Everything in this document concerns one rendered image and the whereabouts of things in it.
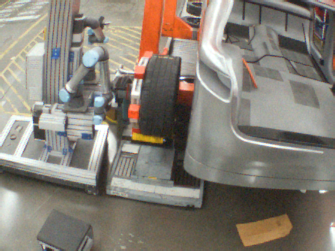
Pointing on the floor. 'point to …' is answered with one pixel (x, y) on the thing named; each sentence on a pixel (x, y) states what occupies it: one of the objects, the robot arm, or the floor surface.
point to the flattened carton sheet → (264, 230)
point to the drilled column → (120, 124)
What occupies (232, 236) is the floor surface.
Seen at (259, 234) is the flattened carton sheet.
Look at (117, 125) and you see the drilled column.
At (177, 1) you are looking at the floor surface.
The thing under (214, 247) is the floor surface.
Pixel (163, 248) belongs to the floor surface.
